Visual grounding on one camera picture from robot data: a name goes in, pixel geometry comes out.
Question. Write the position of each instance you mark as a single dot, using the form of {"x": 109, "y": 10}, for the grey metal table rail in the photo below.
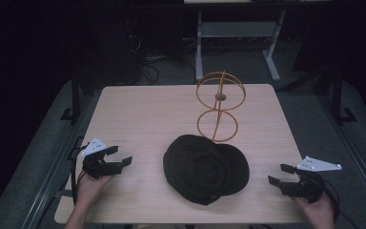
{"x": 355, "y": 152}
{"x": 54, "y": 165}

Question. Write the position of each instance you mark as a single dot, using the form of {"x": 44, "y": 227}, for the person's right hand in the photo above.
{"x": 321, "y": 213}

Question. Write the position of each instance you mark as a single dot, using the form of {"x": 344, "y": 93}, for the black metal stand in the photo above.
{"x": 75, "y": 95}
{"x": 338, "y": 95}

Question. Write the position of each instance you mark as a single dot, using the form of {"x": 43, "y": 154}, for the white metal desk frame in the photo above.
{"x": 235, "y": 30}

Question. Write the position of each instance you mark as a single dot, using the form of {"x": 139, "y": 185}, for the black cap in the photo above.
{"x": 200, "y": 170}

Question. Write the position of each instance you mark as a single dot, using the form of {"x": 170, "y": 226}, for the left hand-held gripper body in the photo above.
{"x": 97, "y": 165}

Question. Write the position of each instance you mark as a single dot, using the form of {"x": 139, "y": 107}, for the person's left hand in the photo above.
{"x": 90, "y": 189}

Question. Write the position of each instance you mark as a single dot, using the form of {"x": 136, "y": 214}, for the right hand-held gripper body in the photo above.
{"x": 308, "y": 187}

